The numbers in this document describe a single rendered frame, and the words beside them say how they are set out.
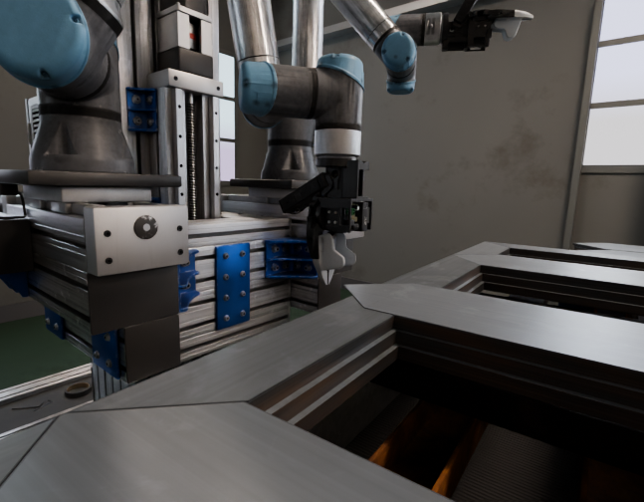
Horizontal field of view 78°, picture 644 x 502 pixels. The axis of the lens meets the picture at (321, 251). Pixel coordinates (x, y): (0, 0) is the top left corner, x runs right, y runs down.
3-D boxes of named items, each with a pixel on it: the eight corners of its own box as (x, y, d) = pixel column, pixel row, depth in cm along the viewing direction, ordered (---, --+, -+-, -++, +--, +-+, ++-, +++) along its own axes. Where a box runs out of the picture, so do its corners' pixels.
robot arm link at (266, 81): (236, 122, 66) (300, 125, 70) (242, 111, 56) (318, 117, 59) (235, 72, 65) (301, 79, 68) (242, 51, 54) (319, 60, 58)
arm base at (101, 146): (17, 170, 65) (11, 108, 64) (111, 173, 77) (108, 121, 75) (49, 170, 56) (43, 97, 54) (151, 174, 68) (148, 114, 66)
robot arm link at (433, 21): (426, 17, 106) (426, 8, 98) (443, 16, 105) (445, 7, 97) (423, 48, 108) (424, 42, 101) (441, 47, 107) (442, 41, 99)
